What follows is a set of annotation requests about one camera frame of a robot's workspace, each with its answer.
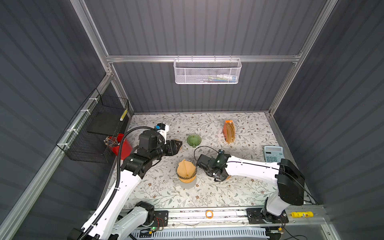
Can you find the yellow highlighter in basket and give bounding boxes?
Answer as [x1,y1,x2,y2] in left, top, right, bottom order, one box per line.
[120,109,129,122]

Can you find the orange coffee filter box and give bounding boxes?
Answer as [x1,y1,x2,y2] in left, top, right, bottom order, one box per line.
[225,120,234,128]

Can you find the green glass dripper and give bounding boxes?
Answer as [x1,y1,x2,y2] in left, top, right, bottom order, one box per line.
[187,134,202,148]

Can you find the black wire wall basket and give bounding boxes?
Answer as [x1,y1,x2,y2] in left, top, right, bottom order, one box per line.
[57,90,130,164]

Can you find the white wire mesh basket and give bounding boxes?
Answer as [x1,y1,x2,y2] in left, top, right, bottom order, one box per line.
[173,57,242,85]

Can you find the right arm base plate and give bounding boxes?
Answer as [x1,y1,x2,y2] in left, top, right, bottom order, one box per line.
[246,208,289,225]

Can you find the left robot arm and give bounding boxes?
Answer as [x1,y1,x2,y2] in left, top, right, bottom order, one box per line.
[67,123,183,240]

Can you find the light blue calculator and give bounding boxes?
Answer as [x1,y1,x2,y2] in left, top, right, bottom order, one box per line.
[264,146,285,163]

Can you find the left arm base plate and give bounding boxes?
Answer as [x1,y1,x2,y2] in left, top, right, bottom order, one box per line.
[139,210,169,228]

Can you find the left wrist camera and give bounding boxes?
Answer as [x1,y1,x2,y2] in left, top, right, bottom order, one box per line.
[155,123,169,143]

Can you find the red ribbed utensil cup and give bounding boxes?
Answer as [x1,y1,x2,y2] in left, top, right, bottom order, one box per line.
[105,134,133,161]

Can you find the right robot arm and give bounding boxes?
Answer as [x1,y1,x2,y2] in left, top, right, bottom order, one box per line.
[197,150,305,223]

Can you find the brown paper coffee filters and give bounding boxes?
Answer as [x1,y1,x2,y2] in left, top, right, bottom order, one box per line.
[223,125,236,144]

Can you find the single brown paper filter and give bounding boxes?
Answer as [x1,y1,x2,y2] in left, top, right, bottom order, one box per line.
[176,158,197,180]

